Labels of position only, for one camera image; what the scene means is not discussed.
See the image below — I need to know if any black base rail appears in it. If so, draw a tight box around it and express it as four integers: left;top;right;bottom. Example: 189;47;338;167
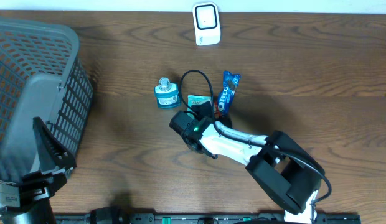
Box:
54;212;362;224

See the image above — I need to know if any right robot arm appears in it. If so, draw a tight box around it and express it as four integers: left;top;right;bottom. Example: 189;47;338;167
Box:
169;102;332;223

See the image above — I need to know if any black right camera cable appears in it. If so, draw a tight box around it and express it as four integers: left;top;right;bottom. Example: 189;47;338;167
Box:
179;69;333;206

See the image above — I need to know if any red snack packet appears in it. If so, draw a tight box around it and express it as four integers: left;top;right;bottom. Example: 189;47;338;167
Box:
214;100;221;119

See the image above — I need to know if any teal wet wipes pack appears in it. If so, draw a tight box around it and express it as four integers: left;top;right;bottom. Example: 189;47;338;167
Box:
188;95;211;107

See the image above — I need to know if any blue mouthwash bottle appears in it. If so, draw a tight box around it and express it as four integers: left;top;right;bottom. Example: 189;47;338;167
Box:
154;77;181;109

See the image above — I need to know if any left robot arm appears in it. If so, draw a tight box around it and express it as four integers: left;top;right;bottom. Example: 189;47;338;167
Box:
0;117;130;224

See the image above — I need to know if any grey plastic mesh basket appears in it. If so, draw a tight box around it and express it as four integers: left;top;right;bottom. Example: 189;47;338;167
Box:
0;16;93;182

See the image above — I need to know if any blue Oreo cookie pack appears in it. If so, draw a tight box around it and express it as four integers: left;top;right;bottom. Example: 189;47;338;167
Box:
217;70;241;116

